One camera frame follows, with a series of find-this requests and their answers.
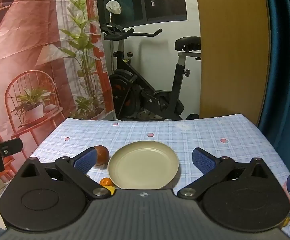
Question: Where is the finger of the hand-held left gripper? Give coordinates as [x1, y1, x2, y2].
[0, 138, 24, 157]

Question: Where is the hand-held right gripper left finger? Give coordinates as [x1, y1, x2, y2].
[18, 147, 111, 198]

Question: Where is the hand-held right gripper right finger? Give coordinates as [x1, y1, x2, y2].
[177, 147, 273, 200]

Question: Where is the reddish brown apple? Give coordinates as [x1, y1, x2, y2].
[93, 145, 110, 166]

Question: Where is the small orange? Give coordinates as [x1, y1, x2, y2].
[99, 177, 114, 187]

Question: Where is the cream round plate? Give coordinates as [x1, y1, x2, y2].
[107, 141, 180, 190]

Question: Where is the blue checked tablecloth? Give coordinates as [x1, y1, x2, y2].
[30, 114, 290, 240]

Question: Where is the grey shoe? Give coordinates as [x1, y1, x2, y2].
[137, 110, 165, 121]

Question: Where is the black exercise bike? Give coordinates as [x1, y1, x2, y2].
[100, 22, 202, 122]

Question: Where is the printed backdrop cloth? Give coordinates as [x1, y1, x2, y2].
[0, 0, 115, 198]

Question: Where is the wooden door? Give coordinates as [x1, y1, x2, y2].
[194, 0, 271, 125]

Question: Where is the blue curtain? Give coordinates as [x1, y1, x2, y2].
[256, 0, 290, 160]

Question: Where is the white cloth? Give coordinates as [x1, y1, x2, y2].
[105, 0, 122, 15]

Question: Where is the dark window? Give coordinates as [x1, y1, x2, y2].
[95, 0, 188, 33]

